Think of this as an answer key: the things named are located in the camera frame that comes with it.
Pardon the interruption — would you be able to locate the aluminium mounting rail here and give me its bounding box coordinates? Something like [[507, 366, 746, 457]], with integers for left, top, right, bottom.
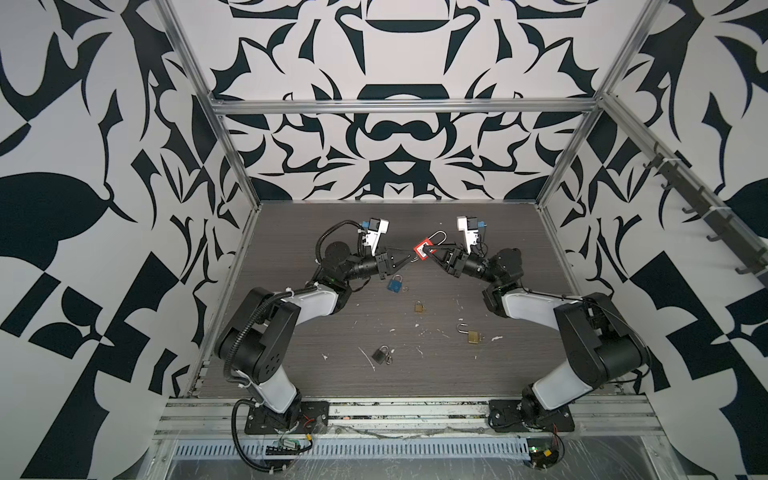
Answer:
[[153, 395, 664, 439]]

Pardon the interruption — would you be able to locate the left green circuit board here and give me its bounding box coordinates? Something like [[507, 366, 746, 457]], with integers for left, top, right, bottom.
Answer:
[[265, 436, 314, 456]]

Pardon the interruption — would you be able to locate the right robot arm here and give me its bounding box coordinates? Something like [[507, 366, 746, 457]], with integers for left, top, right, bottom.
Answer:
[[425, 244, 651, 431]]

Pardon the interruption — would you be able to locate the white slotted cable duct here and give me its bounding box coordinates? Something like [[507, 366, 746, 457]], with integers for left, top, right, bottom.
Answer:
[[174, 437, 530, 460]]

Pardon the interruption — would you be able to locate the large brass padlock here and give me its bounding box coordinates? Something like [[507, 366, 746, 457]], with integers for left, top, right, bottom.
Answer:
[[457, 323, 482, 345]]

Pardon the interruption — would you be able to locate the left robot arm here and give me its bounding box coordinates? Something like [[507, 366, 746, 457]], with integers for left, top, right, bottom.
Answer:
[[214, 218, 417, 430]]

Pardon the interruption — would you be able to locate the black padlock with keys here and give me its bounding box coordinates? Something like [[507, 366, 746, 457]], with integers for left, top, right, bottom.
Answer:
[[359, 345, 393, 371]]

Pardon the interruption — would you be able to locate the red padlock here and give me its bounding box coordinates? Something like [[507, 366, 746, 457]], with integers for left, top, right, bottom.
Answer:
[[413, 230, 447, 261]]

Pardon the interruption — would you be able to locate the right green circuit board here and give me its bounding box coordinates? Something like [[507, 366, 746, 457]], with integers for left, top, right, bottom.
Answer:
[[524, 438, 562, 470]]

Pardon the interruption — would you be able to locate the green circuit board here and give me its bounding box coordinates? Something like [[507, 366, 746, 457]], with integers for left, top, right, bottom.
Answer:
[[265, 436, 314, 456], [524, 438, 562, 470]]

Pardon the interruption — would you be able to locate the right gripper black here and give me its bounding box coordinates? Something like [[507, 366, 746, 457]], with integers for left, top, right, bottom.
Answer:
[[426, 246, 501, 291]]

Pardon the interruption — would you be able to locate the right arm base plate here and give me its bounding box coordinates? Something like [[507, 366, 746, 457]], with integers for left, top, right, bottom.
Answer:
[[487, 398, 575, 433]]

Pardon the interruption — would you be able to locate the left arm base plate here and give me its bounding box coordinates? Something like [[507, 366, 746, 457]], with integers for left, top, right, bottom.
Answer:
[[244, 401, 330, 435]]

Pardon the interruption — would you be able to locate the blue padlock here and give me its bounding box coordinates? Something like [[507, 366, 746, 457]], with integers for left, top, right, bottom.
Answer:
[[387, 274, 403, 293]]

